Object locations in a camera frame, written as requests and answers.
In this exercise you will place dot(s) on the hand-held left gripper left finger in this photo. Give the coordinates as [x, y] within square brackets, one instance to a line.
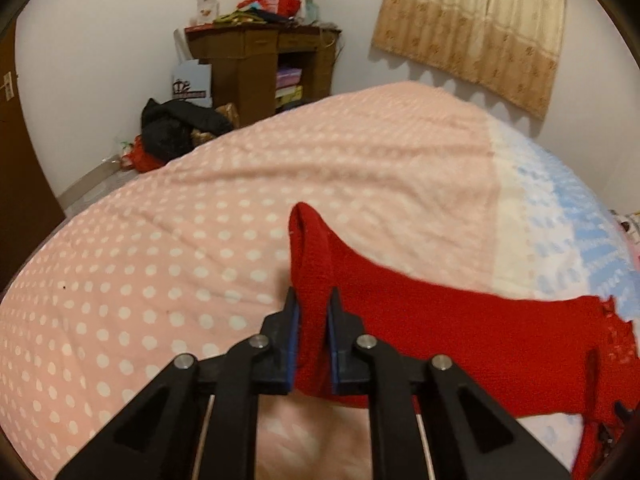
[294, 340]

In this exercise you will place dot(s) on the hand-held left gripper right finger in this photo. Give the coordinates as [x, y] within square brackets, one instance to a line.
[332, 345]

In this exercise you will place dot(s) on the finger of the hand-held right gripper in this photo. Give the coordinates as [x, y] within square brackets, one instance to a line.
[623, 410]

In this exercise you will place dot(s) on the red knit sweater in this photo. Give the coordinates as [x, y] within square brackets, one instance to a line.
[450, 330]

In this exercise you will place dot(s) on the pink and blue polka-dot blanket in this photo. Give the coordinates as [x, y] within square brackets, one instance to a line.
[200, 240]

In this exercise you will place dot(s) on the red cloth bundle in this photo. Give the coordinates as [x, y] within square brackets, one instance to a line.
[142, 157]

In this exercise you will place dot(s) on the yellow box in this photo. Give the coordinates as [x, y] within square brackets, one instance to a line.
[289, 97]

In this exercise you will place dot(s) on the black jacket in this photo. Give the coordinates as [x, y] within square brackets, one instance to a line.
[170, 127]

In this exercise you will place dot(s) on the purple box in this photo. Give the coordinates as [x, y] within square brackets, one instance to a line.
[289, 77]

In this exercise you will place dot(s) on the light blue paper bag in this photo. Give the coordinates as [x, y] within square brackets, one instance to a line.
[192, 82]

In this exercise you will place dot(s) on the brown wooden desk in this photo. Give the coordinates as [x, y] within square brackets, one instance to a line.
[240, 65]

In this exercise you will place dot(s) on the brown wooden door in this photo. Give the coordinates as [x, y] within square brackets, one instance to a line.
[20, 185]

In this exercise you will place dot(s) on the green and yellow cloth pile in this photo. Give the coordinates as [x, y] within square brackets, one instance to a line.
[245, 17]

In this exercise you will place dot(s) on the white greeting card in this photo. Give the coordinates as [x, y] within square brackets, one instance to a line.
[208, 9]

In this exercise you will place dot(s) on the beige floral curtain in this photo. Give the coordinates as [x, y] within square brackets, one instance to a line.
[475, 20]

